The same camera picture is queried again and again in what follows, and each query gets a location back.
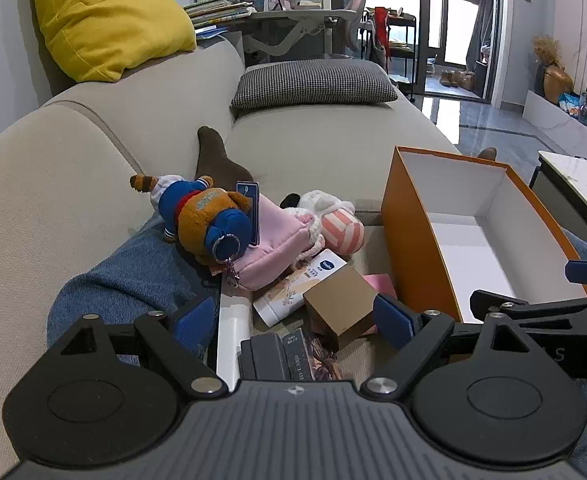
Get white low cabinet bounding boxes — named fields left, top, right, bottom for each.
left=522, top=90, right=587, bottom=161

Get stack of books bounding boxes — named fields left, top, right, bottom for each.
left=184, top=0, right=254, bottom=28

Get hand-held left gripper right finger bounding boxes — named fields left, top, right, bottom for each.
left=361, top=292, right=539, bottom=395

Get person's left foot brown sock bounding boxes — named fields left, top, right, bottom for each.
left=196, top=126, right=260, bottom=196

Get glass balcony door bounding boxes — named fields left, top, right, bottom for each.
left=416, top=0, right=497, bottom=103

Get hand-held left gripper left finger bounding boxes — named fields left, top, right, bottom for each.
left=48, top=296, right=229, bottom=395

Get beige fabric sofa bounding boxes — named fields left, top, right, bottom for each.
left=0, top=0, right=474, bottom=480

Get grey pink office chair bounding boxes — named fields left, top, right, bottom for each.
left=331, top=0, right=369, bottom=53

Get red garment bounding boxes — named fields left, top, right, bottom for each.
left=372, top=7, right=391, bottom=46

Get floral printed packet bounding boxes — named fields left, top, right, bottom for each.
left=306, top=335, right=344, bottom=381

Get blue white tag card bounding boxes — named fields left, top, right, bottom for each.
left=236, top=181, right=260, bottom=247

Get pink fabric pouch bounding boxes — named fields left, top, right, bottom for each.
left=234, top=195, right=324, bottom=291

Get gold vase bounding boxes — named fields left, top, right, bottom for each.
left=543, top=64, right=574, bottom=106

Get dark speckled card box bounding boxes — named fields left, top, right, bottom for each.
left=282, top=328, right=314, bottom=381

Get black trolley shelf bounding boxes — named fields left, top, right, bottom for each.
left=358, top=7, right=418, bottom=101

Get dried flower bunch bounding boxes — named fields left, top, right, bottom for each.
left=532, top=35, right=561, bottom=68

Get person's left leg blue jeans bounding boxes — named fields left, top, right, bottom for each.
left=48, top=212, right=222, bottom=361

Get plush bear toy blue jacket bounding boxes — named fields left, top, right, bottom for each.
left=130, top=174, right=252, bottom=288

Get pink card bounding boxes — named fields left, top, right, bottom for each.
left=362, top=273, right=399, bottom=336

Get grey desk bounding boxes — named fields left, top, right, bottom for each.
left=244, top=7, right=359, bottom=66

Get white marble coffee table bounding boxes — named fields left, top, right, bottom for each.
left=529, top=150, right=587, bottom=256

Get white hand cream tube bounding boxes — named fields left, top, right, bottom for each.
left=252, top=249, right=348, bottom=326

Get brown cardboard box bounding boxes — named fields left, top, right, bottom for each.
left=302, top=263, right=379, bottom=352

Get houndstooth cushion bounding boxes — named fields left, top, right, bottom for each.
left=231, top=59, right=399, bottom=110

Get grey curtain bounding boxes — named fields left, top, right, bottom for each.
left=466, top=0, right=499, bottom=66

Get white plush dog toy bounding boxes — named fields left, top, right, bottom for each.
left=280, top=190, right=365, bottom=261

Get yellow pillow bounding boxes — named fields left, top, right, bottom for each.
left=30, top=0, right=198, bottom=83

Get grey box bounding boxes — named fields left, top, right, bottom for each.
left=240, top=332, right=290, bottom=381

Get orange storage box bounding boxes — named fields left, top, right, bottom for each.
left=381, top=146, right=587, bottom=323

